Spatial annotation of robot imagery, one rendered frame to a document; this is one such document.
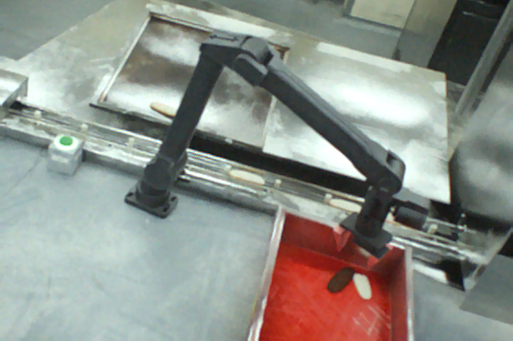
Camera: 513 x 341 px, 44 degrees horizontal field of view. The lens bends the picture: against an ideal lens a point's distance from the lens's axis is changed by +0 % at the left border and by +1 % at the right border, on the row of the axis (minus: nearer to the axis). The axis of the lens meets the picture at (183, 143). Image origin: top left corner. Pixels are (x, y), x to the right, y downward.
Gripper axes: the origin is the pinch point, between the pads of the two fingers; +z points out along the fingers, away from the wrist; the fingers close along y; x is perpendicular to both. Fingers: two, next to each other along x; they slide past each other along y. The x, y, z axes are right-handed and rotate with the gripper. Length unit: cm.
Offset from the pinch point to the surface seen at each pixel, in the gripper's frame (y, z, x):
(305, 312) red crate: -0.8, 8.3, -15.2
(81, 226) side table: -51, 7, -39
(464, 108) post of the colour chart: -17, 7, 107
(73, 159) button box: -68, 1, -29
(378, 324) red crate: 11.9, 8.7, -4.2
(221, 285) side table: -17.9, 8.1, -24.6
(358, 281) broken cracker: 2.5, 7.6, 2.1
